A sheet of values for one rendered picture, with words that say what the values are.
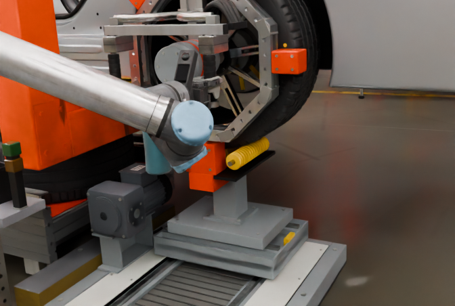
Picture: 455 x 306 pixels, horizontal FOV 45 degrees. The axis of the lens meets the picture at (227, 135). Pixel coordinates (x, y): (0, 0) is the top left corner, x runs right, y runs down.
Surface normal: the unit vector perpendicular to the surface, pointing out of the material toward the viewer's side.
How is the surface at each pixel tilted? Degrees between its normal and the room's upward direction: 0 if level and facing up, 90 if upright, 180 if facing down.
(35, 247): 90
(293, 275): 0
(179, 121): 61
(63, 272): 0
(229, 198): 90
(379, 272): 0
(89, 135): 90
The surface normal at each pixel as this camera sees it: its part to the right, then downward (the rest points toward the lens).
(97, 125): 0.88, 0.08
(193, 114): 0.31, -0.27
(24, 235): -0.46, 0.25
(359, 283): -0.04, -0.97
